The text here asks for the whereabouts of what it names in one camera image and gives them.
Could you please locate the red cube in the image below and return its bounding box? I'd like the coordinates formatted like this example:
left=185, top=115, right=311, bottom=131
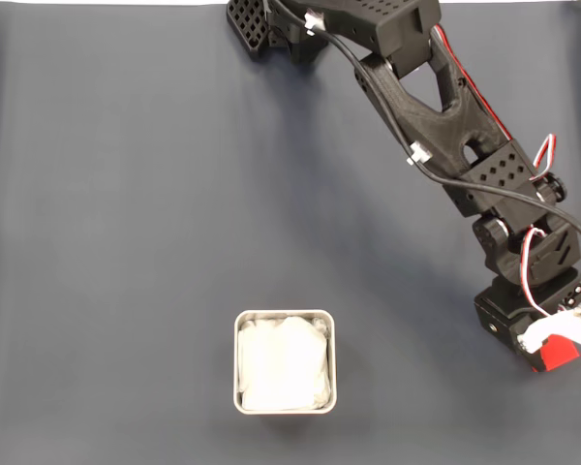
left=531, top=333, right=581, bottom=373

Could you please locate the beige square box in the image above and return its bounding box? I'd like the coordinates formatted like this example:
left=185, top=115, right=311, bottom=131
left=232, top=309, right=337, bottom=416

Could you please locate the white crumpled cloth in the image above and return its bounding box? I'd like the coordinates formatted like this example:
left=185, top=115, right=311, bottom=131
left=236, top=314, right=331, bottom=411

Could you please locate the dark blue-grey table mat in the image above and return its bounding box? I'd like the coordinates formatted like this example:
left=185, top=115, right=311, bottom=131
left=0, top=3, right=581, bottom=465

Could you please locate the white gripper servo cable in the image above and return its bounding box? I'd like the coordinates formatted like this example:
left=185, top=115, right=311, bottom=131
left=519, top=226, right=556, bottom=319

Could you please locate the red white black wrist cable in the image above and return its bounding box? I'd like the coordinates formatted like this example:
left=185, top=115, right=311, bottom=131
left=534, top=134, right=560, bottom=184

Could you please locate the white cable clip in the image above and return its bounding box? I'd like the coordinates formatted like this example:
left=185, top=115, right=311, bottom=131
left=405, top=139, right=434, bottom=167
left=303, top=9, right=326, bottom=36

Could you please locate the black camera cable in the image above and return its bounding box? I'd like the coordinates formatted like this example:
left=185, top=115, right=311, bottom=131
left=270, top=0, right=581, bottom=287

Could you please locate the red cable along arm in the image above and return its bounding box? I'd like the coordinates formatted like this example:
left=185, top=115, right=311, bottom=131
left=430, top=23, right=513, bottom=144

